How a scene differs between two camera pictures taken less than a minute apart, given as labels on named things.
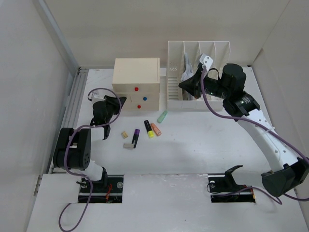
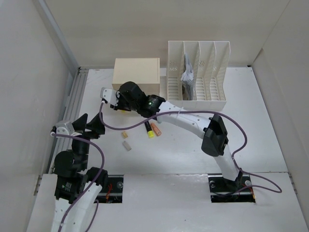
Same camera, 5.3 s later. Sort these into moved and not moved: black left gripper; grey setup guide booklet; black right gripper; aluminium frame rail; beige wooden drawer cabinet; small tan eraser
Moved: black left gripper; black right gripper
Not moved: grey setup guide booklet; small tan eraser; beige wooden drawer cabinet; aluminium frame rail
